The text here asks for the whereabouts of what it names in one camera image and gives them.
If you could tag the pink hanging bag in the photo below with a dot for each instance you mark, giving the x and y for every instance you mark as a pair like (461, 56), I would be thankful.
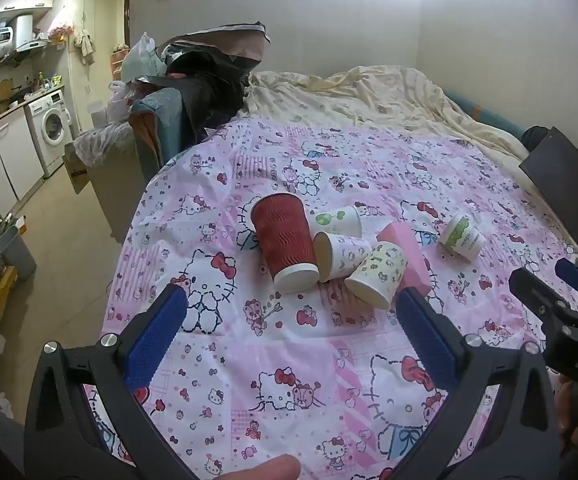
(61, 27)

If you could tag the blue mattress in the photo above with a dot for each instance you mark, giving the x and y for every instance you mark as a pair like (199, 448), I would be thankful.
(484, 110)

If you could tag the white cup with green balloons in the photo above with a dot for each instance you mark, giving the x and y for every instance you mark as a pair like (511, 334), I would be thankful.
(341, 221)

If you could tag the white plastic bag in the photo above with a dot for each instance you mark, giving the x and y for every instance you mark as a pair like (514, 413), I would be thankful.
(141, 60)

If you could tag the white kitchen cabinet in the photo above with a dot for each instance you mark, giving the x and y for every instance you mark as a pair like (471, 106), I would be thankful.
(6, 160)

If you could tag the pink block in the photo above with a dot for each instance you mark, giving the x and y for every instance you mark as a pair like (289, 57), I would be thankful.
(409, 260)

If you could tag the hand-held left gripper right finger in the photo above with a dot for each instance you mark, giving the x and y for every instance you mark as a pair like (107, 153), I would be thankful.
(426, 336)

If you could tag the white cup with green label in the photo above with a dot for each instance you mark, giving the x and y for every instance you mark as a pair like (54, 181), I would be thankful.
(461, 237)

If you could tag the black plastic bag pile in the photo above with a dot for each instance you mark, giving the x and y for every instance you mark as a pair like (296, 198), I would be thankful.
(209, 95)

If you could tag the red ribbed paper cup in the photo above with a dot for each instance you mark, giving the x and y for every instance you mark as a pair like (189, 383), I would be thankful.
(283, 237)

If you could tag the cream cartoon print cup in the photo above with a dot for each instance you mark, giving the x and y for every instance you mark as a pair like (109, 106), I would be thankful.
(379, 272)

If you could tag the cream duvet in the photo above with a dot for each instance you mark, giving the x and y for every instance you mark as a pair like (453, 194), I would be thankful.
(369, 95)

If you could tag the grey waste bin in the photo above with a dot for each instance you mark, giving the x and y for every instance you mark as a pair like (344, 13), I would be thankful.
(16, 252)

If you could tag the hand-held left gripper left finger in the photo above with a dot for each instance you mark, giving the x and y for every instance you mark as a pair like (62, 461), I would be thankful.
(155, 341)

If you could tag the cardboard box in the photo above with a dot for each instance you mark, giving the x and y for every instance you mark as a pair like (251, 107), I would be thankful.
(75, 170)

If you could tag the dark board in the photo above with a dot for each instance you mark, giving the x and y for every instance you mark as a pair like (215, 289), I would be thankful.
(569, 185)

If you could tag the blue jeans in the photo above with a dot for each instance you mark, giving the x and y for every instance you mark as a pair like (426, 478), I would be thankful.
(156, 120)

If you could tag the white cartoon print cup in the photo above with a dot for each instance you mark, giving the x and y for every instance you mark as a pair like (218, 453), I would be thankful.
(344, 255)

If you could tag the hanging beige towel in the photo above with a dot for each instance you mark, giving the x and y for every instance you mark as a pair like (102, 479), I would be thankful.
(85, 45)

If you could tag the white wall cabinet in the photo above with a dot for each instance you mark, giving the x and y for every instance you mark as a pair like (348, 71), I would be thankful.
(24, 0)

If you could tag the white water heater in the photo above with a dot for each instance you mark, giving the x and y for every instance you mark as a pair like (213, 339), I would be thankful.
(19, 32)

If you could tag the pink cartoon printed cloth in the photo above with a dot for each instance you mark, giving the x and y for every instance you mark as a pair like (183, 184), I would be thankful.
(319, 360)

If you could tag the white washing machine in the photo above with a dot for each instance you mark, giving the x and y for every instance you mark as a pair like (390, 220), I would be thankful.
(51, 127)

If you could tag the person's left hand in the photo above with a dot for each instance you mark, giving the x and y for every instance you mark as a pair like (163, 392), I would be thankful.
(264, 469)

